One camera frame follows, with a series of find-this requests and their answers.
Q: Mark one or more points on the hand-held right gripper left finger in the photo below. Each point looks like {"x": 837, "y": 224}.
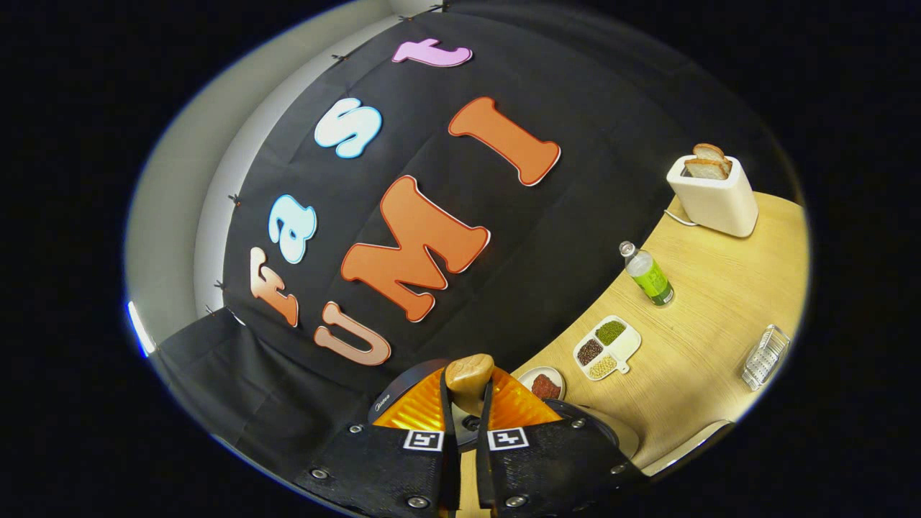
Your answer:
{"x": 451, "y": 460}

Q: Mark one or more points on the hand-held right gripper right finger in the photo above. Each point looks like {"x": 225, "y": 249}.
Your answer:
{"x": 483, "y": 467}

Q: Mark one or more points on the wooden spoon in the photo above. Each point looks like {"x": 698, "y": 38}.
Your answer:
{"x": 469, "y": 378}

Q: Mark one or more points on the dark grey rice cooker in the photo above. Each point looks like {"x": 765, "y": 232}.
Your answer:
{"x": 601, "y": 432}

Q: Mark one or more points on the small round red bean dish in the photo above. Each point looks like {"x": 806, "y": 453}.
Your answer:
{"x": 545, "y": 385}

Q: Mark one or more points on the white divided bean dish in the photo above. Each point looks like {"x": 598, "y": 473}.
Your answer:
{"x": 608, "y": 345}

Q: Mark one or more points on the black backdrop cloth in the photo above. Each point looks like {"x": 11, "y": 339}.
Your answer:
{"x": 504, "y": 237}

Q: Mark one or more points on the green drink bottle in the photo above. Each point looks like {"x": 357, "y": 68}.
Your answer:
{"x": 651, "y": 280}

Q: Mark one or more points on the long ceiling light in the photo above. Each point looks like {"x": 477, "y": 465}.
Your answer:
{"x": 140, "y": 329}

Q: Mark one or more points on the white toaster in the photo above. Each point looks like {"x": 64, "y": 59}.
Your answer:
{"x": 719, "y": 205}

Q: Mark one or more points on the pale bread slice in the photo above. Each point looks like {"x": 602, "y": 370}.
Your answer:
{"x": 706, "y": 170}

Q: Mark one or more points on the brown crust bread slice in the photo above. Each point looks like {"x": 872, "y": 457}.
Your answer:
{"x": 712, "y": 151}

